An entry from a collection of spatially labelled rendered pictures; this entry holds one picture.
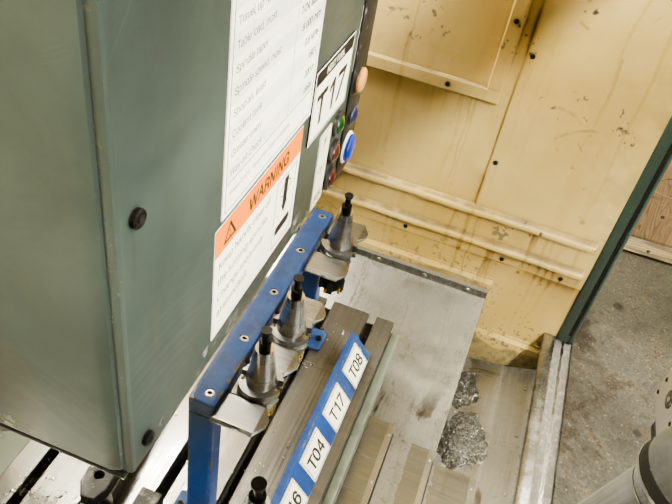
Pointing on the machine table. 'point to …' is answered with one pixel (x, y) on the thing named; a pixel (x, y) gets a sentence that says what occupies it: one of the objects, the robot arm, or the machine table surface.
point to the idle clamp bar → (102, 491)
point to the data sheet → (266, 85)
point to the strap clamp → (148, 497)
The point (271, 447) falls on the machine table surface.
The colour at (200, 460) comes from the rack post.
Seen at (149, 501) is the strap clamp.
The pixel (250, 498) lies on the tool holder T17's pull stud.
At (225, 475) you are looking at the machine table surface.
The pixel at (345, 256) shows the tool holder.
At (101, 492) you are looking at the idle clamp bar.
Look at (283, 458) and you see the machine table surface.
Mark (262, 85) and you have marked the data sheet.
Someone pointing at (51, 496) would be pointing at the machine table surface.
